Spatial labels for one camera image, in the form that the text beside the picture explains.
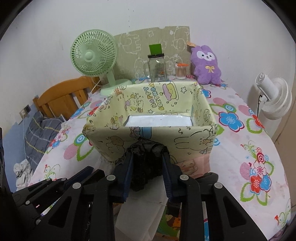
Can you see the white cloth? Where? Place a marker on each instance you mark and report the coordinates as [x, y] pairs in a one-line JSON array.
[[139, 216]]

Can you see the toothpick jar with orange lid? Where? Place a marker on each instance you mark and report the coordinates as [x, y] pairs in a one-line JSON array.
[[181, 70]]

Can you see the floral tablecloth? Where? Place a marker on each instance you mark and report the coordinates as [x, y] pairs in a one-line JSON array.
[[243, 155]]

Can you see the grey plaid pillow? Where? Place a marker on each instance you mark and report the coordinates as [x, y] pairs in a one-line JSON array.
[[39, 135]]

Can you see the colourful cartoon print item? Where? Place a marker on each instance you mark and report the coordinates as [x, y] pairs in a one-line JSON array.
[[169, 226]]

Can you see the green cartoon print board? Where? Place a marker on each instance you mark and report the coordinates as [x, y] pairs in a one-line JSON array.
[[133, 49]]

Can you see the wooden bed headboard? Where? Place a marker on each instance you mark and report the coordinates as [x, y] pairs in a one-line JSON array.
[[66, 97]]

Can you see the black soft bundle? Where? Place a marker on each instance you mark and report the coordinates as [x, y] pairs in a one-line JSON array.
[[146, 164]]

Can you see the yellow cartoon print storage box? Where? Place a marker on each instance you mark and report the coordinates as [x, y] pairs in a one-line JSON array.
[[175, 114]]

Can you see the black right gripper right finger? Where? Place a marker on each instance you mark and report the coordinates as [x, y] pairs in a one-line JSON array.
[[184, 197]]

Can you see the wall power socket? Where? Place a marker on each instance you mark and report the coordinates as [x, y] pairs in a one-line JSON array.
[[24, 112]]

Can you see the pink cartoon print pouch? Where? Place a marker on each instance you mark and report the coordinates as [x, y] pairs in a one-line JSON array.
[[192, 166]]

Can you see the green desk fan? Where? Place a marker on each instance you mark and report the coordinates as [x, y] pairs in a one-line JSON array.
[[94, 53]]

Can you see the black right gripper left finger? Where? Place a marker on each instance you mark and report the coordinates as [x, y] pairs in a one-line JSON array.
[[111, 189]]

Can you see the glass mason jar mug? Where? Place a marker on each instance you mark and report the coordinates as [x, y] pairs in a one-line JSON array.
[[157, 68]]

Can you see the white standing fan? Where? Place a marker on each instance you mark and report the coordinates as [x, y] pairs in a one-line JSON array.
[[278, 96]]

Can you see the purple plush bunny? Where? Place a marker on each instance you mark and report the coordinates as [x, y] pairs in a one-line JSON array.
[[205, 65]]

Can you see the green cup on jar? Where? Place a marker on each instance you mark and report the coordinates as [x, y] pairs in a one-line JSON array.
[[155, 49]]

